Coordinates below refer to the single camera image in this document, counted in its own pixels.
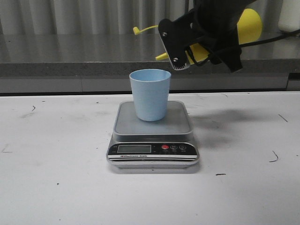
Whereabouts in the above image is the silver digital kitchen scale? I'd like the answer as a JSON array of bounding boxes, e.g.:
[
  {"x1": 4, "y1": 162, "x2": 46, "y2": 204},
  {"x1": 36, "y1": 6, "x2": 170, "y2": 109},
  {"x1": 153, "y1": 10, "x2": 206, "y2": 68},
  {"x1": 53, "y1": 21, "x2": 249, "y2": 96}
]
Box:
[{"x1": 106, "y1": 101, "x2": 200, "y2": 169}]

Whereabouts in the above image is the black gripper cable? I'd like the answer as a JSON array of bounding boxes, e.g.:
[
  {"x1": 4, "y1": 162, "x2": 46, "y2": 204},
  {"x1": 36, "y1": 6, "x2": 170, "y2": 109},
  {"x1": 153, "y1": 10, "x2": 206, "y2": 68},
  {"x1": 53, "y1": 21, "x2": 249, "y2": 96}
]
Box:
[{"x1": 185, "y1": 28, "x2": 300, "y2": 67}]

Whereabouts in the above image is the yellow squeeze bottle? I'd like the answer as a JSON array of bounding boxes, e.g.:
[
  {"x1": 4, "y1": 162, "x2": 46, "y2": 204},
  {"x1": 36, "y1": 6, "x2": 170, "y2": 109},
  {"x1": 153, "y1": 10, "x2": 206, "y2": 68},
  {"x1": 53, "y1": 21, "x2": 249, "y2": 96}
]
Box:
[{"x1": 133, "y1": 8, "x2": 263, "y2": 65}]

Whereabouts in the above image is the white container in background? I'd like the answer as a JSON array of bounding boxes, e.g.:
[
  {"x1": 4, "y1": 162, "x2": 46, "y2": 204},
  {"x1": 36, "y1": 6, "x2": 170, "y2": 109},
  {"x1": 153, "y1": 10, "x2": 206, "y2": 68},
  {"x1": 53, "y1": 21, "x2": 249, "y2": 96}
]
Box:
[{"x1": 278, "y1": 0, "x2": 300, "y2": 32}]

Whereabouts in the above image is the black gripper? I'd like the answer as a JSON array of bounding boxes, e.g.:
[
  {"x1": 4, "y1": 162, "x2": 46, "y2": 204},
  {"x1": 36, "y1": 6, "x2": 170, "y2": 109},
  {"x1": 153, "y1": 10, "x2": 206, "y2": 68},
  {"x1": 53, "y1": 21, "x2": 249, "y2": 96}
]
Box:
[{"x1": 158, "y1": 0, "x2": 253, "y2": 72}]

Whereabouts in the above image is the grey metal counter shelf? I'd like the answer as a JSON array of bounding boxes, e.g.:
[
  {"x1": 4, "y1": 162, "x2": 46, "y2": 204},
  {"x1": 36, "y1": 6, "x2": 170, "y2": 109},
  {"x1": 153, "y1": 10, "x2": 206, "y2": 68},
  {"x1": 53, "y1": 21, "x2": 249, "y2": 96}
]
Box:
[{"x1": 0, "y1": 34, "x2": 300, "y2": 95}]

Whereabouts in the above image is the light blue plastic cup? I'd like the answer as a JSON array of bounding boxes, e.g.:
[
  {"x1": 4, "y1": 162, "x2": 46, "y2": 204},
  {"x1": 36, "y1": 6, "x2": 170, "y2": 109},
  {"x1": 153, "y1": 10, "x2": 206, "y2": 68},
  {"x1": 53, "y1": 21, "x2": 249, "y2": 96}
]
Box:
[{"x1": 129, "y1": 69, "x2": 171, "y2": 121}]

